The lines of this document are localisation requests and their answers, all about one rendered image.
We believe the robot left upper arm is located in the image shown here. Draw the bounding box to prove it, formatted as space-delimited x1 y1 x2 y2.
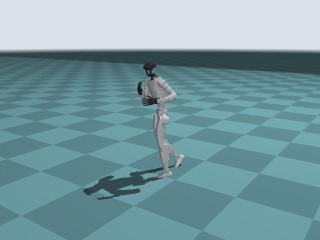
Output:
156 79 177 100

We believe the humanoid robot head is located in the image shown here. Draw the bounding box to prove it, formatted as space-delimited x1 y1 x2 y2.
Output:
143 62 159 80

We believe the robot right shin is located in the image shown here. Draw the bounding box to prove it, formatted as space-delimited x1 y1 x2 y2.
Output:
168 143 180 160

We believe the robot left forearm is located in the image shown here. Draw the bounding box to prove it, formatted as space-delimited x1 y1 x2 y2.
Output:
157 93 177 104

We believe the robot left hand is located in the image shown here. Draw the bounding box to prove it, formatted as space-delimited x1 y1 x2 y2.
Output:
142 95 159 106

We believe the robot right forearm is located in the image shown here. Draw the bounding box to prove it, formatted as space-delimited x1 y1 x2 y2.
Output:
138 91 146 100

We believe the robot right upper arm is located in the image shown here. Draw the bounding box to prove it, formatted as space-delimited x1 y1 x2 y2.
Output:
142 79 150 101

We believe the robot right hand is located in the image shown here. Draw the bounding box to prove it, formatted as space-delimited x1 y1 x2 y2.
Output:
137 82 143 95

